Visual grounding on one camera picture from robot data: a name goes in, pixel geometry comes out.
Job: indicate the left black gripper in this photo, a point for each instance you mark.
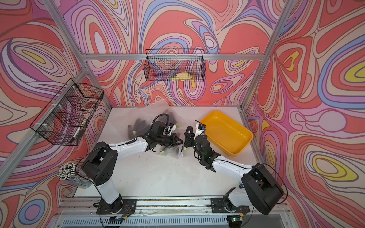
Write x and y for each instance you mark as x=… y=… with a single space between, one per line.
x=173 y=138

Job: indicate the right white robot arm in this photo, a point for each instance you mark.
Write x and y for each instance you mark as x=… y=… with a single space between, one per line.
x=260 y=189

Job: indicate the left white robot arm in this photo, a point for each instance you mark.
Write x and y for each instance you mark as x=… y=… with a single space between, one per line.
x=100 y=163

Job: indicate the yellow plastic tray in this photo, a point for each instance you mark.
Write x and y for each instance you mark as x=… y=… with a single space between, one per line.
x=227 y=134

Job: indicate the yellow item in basket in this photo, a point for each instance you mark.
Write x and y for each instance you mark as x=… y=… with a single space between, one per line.
x=183 y=76

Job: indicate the clear cup of sticks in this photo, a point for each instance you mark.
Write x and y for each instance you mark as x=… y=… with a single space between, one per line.
x=71 y=173

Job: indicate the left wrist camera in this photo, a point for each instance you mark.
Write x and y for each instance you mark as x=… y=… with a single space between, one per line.
x=170 y=128

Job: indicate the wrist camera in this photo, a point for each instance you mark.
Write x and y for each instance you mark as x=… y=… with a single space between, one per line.
x=170 y=128
x=200 y=129

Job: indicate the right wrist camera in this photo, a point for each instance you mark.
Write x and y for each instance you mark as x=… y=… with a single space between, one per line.
x=200 y=129

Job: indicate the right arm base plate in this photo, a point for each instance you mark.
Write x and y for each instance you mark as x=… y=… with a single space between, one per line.
x=223 y=205

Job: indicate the back black wire basket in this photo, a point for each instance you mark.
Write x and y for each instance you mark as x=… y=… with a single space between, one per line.
x=162 y=63

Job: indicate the black wire basket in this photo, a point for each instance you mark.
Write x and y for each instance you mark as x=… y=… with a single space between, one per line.
x=65 y=120
x=162 y=63

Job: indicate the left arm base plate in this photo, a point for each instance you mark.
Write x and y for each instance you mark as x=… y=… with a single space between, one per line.
x=120 y=206

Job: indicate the left black wire basket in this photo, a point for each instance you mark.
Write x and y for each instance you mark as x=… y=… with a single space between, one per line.
x=65 y=120

